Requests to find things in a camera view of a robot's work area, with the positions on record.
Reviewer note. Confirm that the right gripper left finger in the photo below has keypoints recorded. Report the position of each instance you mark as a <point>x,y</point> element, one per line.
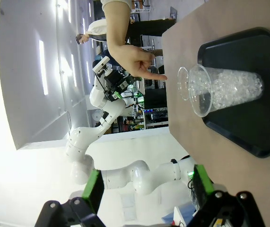
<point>91,189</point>

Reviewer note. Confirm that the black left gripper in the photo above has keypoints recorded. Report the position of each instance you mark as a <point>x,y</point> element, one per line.
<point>112,79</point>

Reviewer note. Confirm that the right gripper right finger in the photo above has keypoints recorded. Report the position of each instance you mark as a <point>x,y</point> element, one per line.
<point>203,184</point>

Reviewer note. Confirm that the clear plastic cup with ice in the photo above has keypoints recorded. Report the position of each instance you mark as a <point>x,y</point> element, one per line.
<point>231,87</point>

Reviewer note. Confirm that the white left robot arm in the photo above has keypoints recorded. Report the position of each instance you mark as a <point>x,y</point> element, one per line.
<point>82,142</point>

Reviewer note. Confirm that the person's right forearm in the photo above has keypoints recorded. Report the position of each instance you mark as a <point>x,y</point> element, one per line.
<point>117,23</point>

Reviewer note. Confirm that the person's right hand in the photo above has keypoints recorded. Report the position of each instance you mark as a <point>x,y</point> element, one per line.
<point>130,59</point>

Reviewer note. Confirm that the ceiling light panel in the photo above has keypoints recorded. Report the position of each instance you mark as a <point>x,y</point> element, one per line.
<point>88,70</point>
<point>73,70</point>
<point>43,67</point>

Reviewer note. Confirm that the man in white shirt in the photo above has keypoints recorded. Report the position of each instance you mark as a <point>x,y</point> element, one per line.
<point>97,28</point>

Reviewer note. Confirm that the black plastic serving tray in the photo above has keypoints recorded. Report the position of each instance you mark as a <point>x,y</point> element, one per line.
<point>243,130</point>

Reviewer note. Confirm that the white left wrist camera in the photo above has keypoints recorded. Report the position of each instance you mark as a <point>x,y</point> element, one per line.
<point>101,64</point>

